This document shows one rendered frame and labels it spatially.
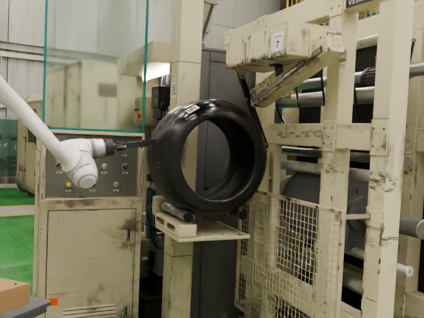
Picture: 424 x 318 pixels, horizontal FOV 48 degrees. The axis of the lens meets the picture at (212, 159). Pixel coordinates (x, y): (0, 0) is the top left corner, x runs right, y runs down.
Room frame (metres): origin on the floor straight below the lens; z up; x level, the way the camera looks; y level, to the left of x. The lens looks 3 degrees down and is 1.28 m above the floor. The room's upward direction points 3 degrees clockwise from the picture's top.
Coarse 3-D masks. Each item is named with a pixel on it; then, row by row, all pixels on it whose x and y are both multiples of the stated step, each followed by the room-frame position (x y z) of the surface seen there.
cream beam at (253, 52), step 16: (256, 32) 2.32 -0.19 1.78; (272, 32) 2.18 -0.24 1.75; (288, 32) 2.08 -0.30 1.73; (304, 32) 2.11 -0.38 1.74; (320, 32) 2.14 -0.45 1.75; (240, 48) 2.46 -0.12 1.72; (256, 48) 2.31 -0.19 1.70; (288, 48) 2.08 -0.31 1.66; (304, 48) 2.11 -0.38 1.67; (240, 64) 2.46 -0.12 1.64; (256, 64) 2.42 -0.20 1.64
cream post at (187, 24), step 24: (192, 0) 2.56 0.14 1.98; (192, 24) 2.56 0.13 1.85; (192, 48) 2.56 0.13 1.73; (192, 72) 2.56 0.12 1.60; (192, 96) 2.57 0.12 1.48; (192, 144) 2.57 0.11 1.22; (192, 168) 2.57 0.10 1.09; (192, 216) 2.58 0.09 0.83; (168, 240) 2.57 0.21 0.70; (168, 264) 2.56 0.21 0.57; (168, 288) 2.55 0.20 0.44; (168, 312) 2.54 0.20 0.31
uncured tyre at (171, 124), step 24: (168, 120) 2.22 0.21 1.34; (192, 120) 2.16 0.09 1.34; (216, 120) 2.50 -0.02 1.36; (240, 120) 2.26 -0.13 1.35; (168, 144) 2.13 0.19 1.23; (240, 144) 2.54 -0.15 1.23; (264, 144) 2.34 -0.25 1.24; (168, 168) 2.13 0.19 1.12; (240, 168) 2.54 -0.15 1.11; (264, 168) 2.34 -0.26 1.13; (168, 192) 2.18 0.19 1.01; (192, 192) 2.16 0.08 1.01; (216, 192) 2.51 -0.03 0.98; (240, 192) 2.26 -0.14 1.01
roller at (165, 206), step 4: (164, 204) 2.43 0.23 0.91; (168, 204) 2.39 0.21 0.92; (172, 204) 2.38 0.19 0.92; (164, 208) 2.42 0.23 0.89; (168, 208) 2.36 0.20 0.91; (172, 208) 2.32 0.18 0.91; (176, 208) 2.29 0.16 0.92; (180, 208) 2.27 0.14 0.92; (168, 212) 2.37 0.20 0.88; (172, 212) 2.30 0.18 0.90; (176, 212) 2.26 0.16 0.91; (180, 212) 2.21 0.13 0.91; (184, 212) 2.19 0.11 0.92; (188, 212) 2.18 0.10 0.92; (180, 216) 2.20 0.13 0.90; (184, 216) 2.16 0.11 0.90; (188, 216) 2.17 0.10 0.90; (184, 220) 2.17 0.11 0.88; (188, 220) 2.17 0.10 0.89
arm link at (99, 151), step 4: (92, 140) 2.07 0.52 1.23; (96, 140) 2.08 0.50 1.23; (100, 140) 2.08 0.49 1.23; (92, 144) 2.06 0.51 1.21; (96, 144) 2.06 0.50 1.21; (100, 144) 2.07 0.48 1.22; (104, 144) 2.08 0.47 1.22; (96, 148) 2.06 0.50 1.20; (100, 148) 2.07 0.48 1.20; (104, 148) 2.07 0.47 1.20; (96, 152) 2.06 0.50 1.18; (100, 152) 2.07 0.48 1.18; (104, 152) 2.08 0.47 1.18; (96, 156) 2.07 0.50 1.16; (100, 156) 2.08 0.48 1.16; (104, 156) 2.10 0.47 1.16
